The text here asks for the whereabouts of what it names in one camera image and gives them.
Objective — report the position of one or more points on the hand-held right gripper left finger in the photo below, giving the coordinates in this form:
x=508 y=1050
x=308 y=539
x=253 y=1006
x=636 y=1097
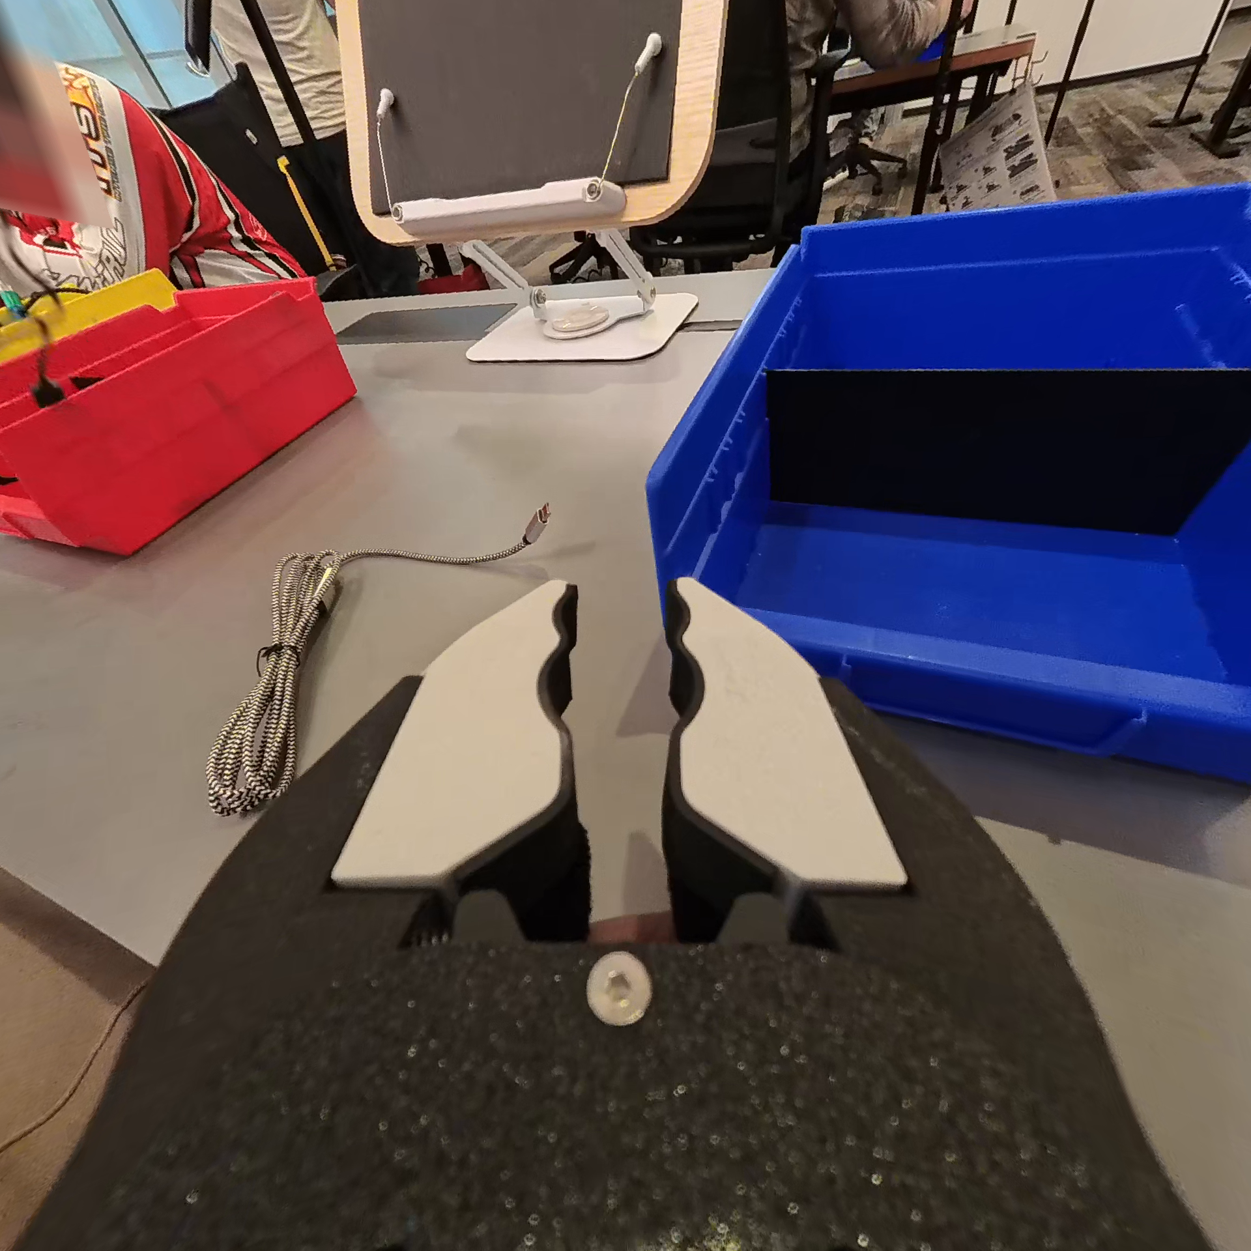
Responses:
x=459 y=771

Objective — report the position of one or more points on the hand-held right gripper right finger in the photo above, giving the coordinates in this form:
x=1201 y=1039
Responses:
x=782 y=771

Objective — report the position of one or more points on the blue storage bin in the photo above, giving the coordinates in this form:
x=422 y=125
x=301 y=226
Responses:
x=977 y=606

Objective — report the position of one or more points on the red storage bin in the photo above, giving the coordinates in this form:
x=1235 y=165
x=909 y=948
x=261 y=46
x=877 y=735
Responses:
x=195 y=420

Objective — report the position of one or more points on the grey desk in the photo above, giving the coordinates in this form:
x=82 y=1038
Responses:
x=469 y=458

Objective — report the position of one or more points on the black bin divider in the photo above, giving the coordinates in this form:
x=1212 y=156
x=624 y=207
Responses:
x=977 y=449

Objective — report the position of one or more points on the white folding stand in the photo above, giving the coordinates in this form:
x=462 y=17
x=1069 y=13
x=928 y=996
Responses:
x=587 y=336

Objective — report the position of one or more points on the yellow bin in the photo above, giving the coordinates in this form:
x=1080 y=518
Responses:
x=107 y=308

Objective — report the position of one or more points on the black bag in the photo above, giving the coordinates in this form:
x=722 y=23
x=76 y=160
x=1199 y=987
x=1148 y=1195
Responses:
x=253 y=175

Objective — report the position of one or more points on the black office chair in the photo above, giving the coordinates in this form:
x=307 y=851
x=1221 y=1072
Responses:
x=752 y=137

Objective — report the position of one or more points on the white printed sheet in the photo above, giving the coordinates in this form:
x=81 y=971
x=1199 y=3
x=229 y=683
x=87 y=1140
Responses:
x=1002 y=151

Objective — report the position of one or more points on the wooden table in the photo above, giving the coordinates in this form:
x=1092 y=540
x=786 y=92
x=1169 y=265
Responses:
x=977 y=53

